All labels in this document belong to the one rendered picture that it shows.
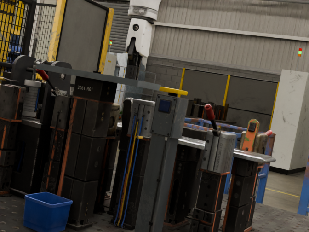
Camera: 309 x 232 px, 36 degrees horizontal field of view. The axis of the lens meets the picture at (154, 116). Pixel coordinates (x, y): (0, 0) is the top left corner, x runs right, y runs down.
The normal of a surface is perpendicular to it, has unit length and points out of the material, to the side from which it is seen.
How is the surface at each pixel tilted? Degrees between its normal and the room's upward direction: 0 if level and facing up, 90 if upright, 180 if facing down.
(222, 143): 90
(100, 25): 90
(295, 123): 90
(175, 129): 90
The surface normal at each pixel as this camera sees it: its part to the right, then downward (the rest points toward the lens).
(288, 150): -0.50, -0.04
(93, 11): 0.89, 0.16
